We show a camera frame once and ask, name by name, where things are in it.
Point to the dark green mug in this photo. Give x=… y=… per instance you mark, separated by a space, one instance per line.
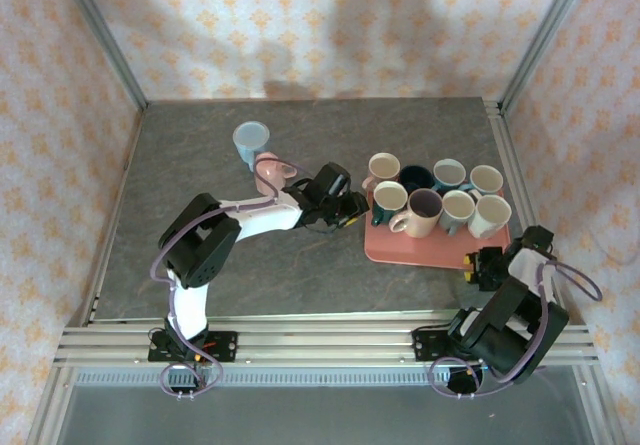
x=390 y=197

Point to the pale pink mug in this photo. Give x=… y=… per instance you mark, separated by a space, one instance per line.
x=384 y=167

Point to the grey mug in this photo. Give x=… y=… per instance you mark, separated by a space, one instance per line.
x=457 y=205

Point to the pink plastic tray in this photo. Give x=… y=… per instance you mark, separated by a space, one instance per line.
x=415 y=252

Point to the navy blue mug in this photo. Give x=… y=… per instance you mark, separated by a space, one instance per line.
x=417 y=177

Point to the small pink mug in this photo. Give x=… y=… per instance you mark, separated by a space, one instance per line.
x=267 y=165

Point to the large beige pink mug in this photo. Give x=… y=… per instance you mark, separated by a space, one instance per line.
x=425 y=210

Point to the large pale blue mug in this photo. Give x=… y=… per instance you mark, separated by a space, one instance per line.
x=250 y=135

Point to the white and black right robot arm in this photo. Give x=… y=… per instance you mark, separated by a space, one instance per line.
x=500 y=345

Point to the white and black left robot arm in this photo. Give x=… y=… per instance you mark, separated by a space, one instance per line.
x=260 y=217

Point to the grey metal panel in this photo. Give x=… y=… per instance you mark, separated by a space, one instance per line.
x=320 y=415

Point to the aluminium base rail beam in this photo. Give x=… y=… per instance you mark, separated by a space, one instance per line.
x=320 y=340

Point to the aluminium frame leg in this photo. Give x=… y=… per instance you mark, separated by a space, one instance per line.
x=597 y=407
x=50 y=405

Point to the aluminium upright post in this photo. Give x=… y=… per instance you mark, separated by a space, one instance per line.
x=547 y=30
x=102 y=30

